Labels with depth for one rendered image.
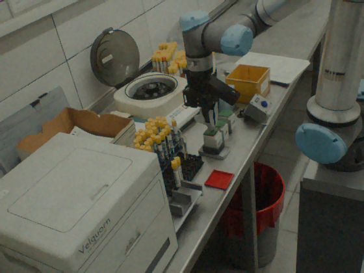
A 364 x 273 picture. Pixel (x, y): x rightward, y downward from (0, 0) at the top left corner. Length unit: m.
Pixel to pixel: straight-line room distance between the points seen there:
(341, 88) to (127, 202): 0.49
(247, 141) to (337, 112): 0.47
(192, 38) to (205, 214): 0.47
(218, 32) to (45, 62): 0.65
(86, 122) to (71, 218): 0.70
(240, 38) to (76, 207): 0.54
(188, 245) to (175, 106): 0.58
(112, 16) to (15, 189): 0.99
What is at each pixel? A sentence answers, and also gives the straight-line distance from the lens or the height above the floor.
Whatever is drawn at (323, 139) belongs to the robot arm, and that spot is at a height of 1.11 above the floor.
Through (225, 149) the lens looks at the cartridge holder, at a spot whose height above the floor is 0.89.
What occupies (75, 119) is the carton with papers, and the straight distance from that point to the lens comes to 1.39.
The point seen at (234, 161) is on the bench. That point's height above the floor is 0.87.
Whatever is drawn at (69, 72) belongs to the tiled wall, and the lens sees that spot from 1.47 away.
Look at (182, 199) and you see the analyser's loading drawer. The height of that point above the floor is 0.92.
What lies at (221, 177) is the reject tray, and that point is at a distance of 1.15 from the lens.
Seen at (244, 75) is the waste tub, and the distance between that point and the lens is 1.58.
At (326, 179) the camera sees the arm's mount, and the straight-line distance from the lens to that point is 1.09.
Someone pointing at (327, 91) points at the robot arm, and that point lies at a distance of 0.86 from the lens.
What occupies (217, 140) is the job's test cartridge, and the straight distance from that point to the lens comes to 1.19.
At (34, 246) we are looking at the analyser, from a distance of 0.69.
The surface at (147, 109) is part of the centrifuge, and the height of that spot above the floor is 0.98.
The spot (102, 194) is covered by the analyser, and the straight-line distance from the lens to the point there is 0.71.
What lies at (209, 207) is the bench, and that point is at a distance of 1.06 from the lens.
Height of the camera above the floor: 1.63
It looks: 35 degrees down
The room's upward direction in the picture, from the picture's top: 9 degrees counter-clockwise
